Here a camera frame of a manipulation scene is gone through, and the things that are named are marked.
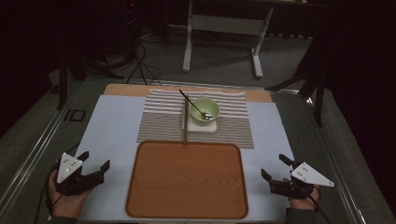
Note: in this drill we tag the grey striped placemat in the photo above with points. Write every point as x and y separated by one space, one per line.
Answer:
162 124

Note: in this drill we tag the black tripod stand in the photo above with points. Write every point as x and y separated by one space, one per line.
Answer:
317 93
63 77

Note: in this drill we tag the white metal table frame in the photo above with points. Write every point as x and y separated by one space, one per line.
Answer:
227 25

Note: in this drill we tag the white square plate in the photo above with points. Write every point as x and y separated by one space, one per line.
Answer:
202 128

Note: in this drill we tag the light green bowl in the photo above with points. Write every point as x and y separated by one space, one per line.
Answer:
199 119

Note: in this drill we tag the dark device with red light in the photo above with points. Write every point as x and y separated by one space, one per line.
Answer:
132 4

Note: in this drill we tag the person's right hand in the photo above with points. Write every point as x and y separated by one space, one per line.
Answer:
303 202

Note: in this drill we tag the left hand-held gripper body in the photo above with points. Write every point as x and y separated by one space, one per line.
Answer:
70 179

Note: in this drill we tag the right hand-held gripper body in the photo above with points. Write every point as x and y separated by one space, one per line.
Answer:
300 183

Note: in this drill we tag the light blue table sheet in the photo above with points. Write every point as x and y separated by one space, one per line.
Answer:
106 130

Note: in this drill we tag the person's left hand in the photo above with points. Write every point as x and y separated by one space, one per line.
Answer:
67 203

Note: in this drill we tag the brown wooden tray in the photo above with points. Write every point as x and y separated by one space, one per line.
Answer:
186 183

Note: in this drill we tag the aluminium rail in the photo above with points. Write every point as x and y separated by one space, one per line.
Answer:
34 155
337 174

